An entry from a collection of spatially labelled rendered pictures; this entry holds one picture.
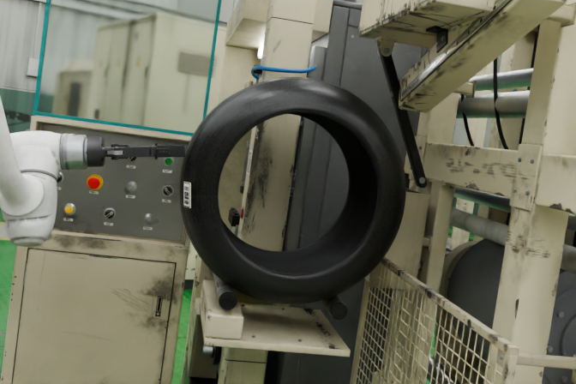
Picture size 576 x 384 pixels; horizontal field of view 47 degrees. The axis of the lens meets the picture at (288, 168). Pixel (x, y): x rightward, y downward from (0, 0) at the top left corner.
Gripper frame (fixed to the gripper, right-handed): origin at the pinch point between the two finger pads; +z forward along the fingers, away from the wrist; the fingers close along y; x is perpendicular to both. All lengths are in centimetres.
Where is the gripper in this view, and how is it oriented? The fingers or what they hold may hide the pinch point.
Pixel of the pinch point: (171, 151)
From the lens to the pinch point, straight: 169.0
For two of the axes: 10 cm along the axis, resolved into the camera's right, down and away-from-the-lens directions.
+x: 0.0, 10.0, 0.8
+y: -1.6, -0.8, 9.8
